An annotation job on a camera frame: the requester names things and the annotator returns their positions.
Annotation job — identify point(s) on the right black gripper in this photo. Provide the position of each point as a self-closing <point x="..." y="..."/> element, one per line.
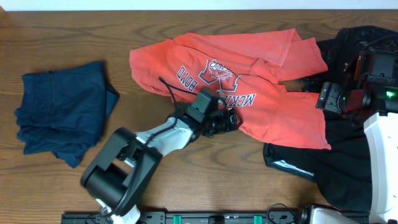
<point x="328" y="97"/>

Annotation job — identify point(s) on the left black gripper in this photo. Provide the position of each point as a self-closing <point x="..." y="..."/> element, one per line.
<point x="223" y="118"/>

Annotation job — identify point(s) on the orange printed t-shirt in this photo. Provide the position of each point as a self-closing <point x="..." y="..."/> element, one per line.
<point x="250" y="71"/>

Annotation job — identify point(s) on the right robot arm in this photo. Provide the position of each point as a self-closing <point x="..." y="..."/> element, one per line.
<point x="369" y="96"/>

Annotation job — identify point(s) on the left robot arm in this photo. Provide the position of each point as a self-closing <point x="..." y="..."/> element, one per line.
<point x="119" y="174"/>

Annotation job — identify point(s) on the black patterned garment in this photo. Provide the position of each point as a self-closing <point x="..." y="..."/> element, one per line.
<point x="343" y="50"/>

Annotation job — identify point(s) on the black garment with white stripe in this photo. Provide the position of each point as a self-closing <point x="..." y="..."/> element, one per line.
<point x="342" y="174"/>

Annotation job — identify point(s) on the folded navy blue garment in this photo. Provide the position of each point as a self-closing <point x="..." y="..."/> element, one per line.
<point x="64" y="112"/>

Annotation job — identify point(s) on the black mounting rail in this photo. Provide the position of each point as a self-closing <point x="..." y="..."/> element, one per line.
<point x="272" y="216"/>

